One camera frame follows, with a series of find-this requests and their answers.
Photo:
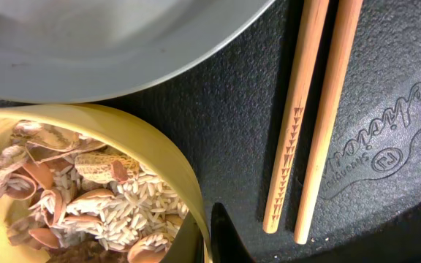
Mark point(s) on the food scraps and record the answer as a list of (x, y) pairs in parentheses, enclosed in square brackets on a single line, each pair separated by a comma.
[(88, 202)]

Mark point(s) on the grey round plate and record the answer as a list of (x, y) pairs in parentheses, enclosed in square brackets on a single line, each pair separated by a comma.
[(73, 51)]

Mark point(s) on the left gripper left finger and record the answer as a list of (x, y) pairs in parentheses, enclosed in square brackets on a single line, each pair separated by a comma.
[(188, 246)]

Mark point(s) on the wooden chopstick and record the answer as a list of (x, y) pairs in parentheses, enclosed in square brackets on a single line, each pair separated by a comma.
[(307, 45), (345, 25)]

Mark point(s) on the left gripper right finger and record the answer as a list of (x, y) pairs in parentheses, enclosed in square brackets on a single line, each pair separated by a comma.
[(226, 245)]

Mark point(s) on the round black serving tray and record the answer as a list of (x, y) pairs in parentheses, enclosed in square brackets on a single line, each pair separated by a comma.
[(225, 116)]

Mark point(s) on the yellow bowl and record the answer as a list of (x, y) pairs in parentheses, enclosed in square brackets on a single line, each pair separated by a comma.
[(124, 132)]

